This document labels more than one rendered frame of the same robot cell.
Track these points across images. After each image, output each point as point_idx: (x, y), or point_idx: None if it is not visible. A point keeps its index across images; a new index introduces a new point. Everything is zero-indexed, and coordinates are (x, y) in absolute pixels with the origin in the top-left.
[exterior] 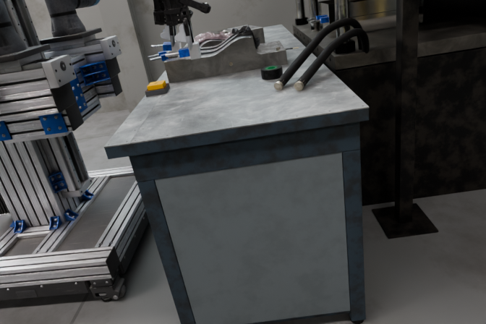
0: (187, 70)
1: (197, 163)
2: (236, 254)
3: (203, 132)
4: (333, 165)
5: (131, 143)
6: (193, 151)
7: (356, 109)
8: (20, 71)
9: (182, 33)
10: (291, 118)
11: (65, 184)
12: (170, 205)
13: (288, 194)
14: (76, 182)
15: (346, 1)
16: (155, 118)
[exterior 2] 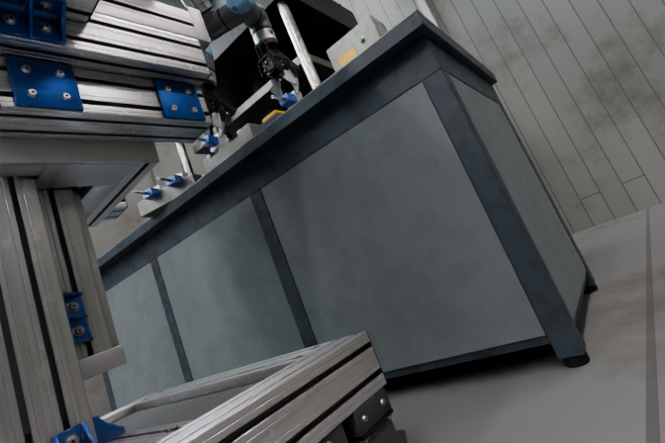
0: None
1: (460, 73)
2: (521, 185)
3: (455, 42)
4: (502, 112)
5: (428, 20)
6: (453, 60)
7: (491, 71)
8: (152, 0)
9: (289, 76)
10: (478, 60)
11: (87, 331)
12: (467, 107)
13: (504, 129)
14: (110, 327)
15: None
16: None
